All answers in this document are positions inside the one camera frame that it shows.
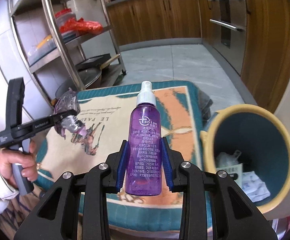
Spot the purple spray bottle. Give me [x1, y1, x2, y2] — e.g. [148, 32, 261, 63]
[125, 81, 162, 196]

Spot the white paper trash in bin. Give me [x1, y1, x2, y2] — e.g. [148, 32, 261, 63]
[215, 150, 270, 203]

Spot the person's left hand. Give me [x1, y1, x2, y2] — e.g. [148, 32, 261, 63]
[0, 140, 38, 189]

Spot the teal patterned cushion mat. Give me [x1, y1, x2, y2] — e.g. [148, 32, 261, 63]
[36, 80, 212, 232]

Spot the teal bin with yellow rim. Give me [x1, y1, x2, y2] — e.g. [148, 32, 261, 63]
[200, 104, 290, 214]

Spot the round pan with lid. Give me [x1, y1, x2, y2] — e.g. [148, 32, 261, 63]
[55, 54, 120, 99]

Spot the stainless steel shelf rack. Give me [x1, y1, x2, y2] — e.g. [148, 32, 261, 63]
[8, 0, 126, 104]

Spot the red plastic bag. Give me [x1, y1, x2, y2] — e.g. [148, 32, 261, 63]
[59, 18, 103, 35]

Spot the stainless steel built-in oven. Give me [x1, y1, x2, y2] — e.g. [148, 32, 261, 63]
[207, 0, 247, 74]

